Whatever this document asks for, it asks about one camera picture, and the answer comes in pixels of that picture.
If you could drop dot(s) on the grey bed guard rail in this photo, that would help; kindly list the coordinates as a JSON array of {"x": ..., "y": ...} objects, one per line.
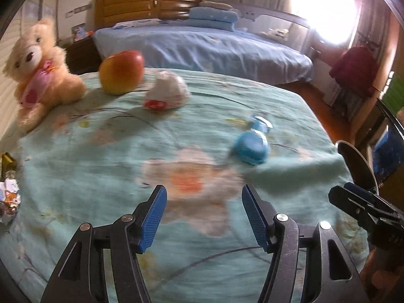
[{"x": 277, "y": 25}]

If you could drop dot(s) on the bed with blue sheet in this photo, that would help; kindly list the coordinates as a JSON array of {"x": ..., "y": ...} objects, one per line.
[{"x": 205, "y": 50}]

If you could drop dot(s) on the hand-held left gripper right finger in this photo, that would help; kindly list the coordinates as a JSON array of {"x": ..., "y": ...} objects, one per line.
[{"x": 255, "y": 217}]

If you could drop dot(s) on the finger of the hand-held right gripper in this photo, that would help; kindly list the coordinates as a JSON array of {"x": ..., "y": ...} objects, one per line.
[
  {"x": 359, "y": 191},
  {"x": 344, "y": 198}
]

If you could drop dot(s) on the silver foil snack wrapper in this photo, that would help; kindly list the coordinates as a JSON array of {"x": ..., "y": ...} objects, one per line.
[{"x": 8, "y": 198}]

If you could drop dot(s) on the red yellow apple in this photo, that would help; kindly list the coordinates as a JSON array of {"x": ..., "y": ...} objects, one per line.
[{"x": 121, "y": 71}]

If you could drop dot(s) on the beige teddy bear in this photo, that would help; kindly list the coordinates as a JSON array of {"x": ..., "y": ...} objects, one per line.
[{"x": 38, "y": 66}]

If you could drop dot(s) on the clothes rack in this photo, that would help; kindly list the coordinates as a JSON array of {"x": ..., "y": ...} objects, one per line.
[{"x": 342, "y": 101}]

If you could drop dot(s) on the dark red coat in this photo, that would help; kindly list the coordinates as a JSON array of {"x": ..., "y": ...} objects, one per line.
[{"x": 355, "y": 69}]

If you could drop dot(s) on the black bin with white rim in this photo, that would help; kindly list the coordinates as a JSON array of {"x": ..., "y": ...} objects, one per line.
[{"x": 358, "y": 164}]

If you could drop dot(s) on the floral teal tablecloth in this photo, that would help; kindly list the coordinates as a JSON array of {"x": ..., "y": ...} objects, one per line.
[{"x": 110, "y": 151}]

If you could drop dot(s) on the dark wooden nightstand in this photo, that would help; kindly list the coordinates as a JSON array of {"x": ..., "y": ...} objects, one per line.
[{"x": 82, "y": 53}]

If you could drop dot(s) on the person's right hand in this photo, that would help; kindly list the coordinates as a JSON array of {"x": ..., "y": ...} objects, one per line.
[{"x": 380, "y": 274}]

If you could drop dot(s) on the blue toy bottle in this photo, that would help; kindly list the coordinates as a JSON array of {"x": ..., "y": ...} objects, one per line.
[{"x": 251, "y": 146}]

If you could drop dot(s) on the folded blue quilt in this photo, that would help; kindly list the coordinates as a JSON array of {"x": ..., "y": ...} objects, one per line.
[{"x": 214, "y": 17}]

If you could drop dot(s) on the television on wooden cabinet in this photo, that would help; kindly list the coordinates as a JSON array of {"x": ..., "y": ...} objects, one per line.
[{"x": 388, "y": 148}]

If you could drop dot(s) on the yellow foil wrapper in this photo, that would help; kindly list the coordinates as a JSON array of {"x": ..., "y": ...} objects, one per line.
[{"x": 7, "y": 162}]

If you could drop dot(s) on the photo frame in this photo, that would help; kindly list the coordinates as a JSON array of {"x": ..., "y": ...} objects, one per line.
[{"x": 78, "y": 32}]

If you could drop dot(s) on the wall switch panel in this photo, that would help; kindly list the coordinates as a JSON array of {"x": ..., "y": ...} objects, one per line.
[{"x": 77, "y": 11}]

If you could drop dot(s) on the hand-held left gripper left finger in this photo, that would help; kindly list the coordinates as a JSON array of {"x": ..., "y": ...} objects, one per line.
[{"x": 154, "y": 217}]

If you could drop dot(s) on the wooden headboard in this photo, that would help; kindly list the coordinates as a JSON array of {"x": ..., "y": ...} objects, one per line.
[{"x": 139, "y": 6}]

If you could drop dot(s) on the beige pillow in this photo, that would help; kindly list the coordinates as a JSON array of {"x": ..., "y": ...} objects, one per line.
[{"x": 216, "y": 5}]

